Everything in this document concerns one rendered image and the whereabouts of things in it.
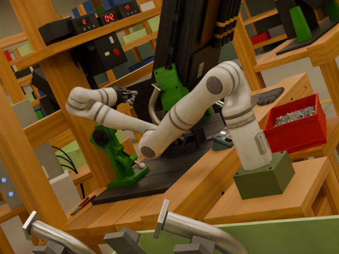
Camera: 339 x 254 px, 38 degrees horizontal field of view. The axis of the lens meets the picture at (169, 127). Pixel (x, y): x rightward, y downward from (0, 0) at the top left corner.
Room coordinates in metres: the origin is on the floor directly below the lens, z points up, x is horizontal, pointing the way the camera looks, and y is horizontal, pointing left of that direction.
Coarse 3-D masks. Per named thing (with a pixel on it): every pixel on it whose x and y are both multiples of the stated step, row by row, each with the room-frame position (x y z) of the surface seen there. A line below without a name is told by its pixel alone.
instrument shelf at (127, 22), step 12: (144, 12) 2.51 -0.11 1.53; (156, 12) 2.59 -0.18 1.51; (108, 24) 2.27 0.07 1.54; (120, 24) 2.34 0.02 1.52; (132, 24) 2.41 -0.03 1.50; (84, 36) 2.13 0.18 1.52; (96, 36) 2.18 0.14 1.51; (48, 48) 1.98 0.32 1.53; (60, 48) 2.00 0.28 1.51; (72, 48) 2.17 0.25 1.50; (24, 60) 2.08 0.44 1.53; (36, 60) 2.04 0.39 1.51
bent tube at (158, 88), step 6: (156, 84) 2.14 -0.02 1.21; (156, 90) 2.12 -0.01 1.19; (162, 90) 2.11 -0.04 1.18; (156, 96) 2.13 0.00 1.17; (150, 102) 2.14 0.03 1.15; (150, 108) 2.14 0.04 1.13; (150, 114) 2.14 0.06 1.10; (156, 114) 2.14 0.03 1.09; (156, 120) 2.12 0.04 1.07; (180, 138) 2.03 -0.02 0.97
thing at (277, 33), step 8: (248, 8) 11.59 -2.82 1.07; (320, 8) 10.39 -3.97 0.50; (240, 16) 11.27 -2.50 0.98; (248, 16) 11.62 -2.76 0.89; (256, 16) 11.07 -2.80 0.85; (264, 16) 10.84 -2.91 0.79; (320, 16) 10.28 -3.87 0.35; (280, 24) 11.18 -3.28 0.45; (248, 32) 11.30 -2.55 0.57; (256, 32) 11.59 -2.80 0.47; (264, 32) 11.45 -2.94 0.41; (272, 32) 10.92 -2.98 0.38; (280, 32) 10.80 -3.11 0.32; (248, 40) 11.29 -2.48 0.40; (256, 40) 11.20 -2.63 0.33; (264, 40) 11.06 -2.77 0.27; (272, 40) 10.85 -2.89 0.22; (264, 48) 11.62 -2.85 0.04
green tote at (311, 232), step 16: (224, 224) 1.05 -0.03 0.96; (240, 224) 1.02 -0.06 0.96; (256, 224) 0.99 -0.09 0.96; (272, 224) 0.97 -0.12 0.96; (288, 224) 0.94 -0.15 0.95; (304, 224) 0.92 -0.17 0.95; (320, 224) 0.90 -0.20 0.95; (336, 224) 0.88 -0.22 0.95; (144, 240) 1.22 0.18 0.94; (160, 240) 1.18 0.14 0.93; (176, 240) 1.15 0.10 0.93; (240, 240) 1.03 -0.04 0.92; (256, 240) 1.00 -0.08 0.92; (272, 240) 0.98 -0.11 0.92; (288, 240) 0.95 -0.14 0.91; (304, 240) 0.93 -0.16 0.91; (320, 240) 0.91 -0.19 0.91; (336, 240) 0.88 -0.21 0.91
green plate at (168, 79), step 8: (160, 72) 2.15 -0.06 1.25; (168, 72) 2.12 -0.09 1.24; (176, 72) 2.10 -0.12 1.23; (160, 80) 2.15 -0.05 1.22; (168, 80) 2.12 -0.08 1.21; (176, 80) 2.09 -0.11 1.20; (168, 88) 2.12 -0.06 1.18; (176, 88) 2.09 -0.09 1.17; (184, 88) 2.13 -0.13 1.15; (160, 96) 2.15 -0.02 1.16; (168, 96) 2.12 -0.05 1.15; (176, 96) 2.09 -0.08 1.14; (168, 104) 2.12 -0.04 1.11
